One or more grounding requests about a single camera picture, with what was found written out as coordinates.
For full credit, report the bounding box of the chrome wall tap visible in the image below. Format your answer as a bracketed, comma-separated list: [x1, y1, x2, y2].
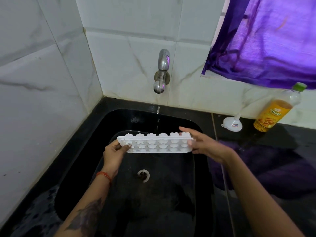
[152, 48, 171, 94]

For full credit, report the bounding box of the purple curtain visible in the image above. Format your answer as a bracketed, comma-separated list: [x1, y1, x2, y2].
[201, 0, 316, 90]

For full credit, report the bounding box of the red thread bracelet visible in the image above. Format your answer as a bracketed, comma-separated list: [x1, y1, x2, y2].
[95, 171, 113, 183]

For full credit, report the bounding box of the metal sink drain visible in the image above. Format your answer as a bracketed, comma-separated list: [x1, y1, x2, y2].
[137, 169, 150, 183]

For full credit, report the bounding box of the green bottle cap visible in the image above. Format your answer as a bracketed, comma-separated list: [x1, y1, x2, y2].
[292, 82, 307, 92]

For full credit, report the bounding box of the white plastic funnel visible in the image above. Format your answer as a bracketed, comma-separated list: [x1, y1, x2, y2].
[221, 113, 244, 132]

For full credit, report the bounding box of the person's left hand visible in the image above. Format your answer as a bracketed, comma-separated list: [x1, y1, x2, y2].
[102, 139, 133, 179]

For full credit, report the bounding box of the person's right forearm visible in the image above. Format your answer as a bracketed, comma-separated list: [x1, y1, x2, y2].
[222, 150, 305, 237]

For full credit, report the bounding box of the orange juice bottle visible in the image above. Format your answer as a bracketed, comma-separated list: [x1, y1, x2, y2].
[253, 89, 302, 133]

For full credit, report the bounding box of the person's right hand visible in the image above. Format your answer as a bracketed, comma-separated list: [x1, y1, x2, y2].
[179, 126, 235, 166]

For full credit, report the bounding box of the person's left forearm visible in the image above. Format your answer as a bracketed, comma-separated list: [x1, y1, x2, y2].
[53, 171, 113, 237]

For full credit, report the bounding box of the black sink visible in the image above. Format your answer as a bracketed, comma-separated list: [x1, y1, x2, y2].
[54, 109, 215, 237]

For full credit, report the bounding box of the white ice tray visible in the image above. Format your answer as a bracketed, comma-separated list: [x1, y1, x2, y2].
[116, 132, 196, 154]

